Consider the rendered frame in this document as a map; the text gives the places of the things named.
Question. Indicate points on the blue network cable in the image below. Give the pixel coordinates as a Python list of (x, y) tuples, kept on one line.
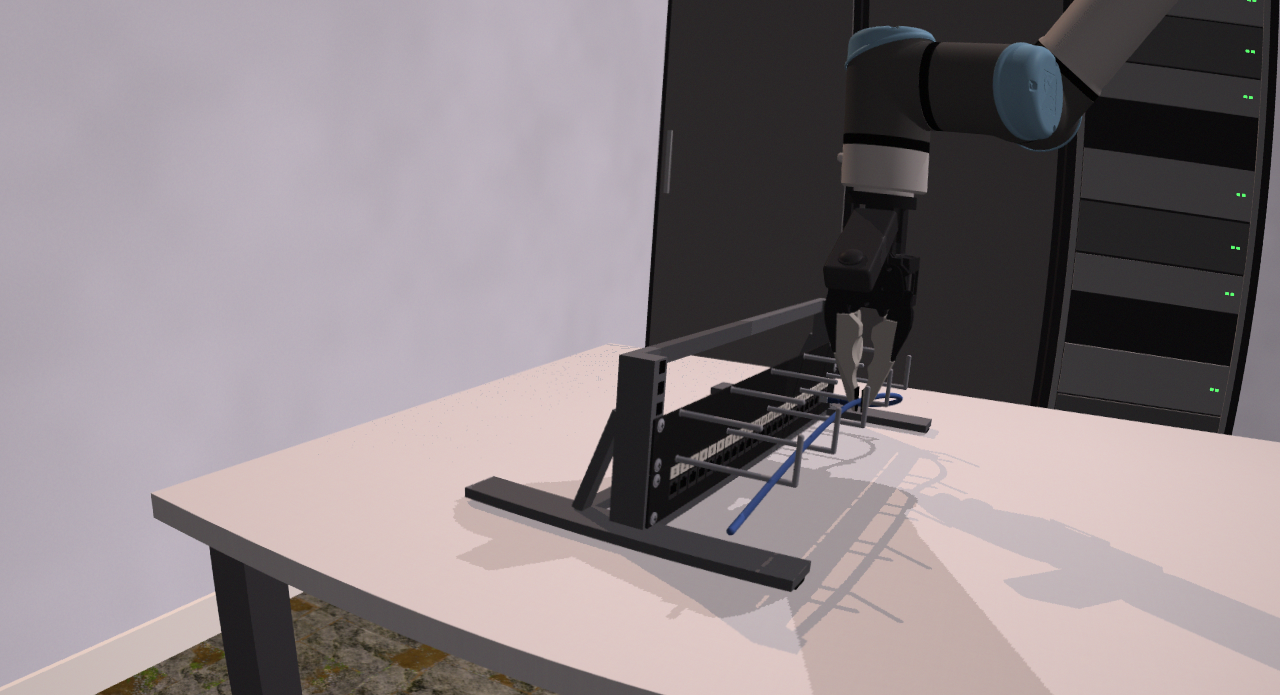
[(786, 465)]

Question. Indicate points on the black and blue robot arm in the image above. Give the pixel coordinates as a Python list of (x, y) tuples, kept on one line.
[(901, 84)]

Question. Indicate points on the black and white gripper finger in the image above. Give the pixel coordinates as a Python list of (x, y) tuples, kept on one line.
[(888, 338), (844, 330)]

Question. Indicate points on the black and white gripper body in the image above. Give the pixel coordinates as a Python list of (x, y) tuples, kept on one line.
[(895, 271)]

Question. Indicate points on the black metal rack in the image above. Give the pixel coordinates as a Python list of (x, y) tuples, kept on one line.
[(653, 481)]

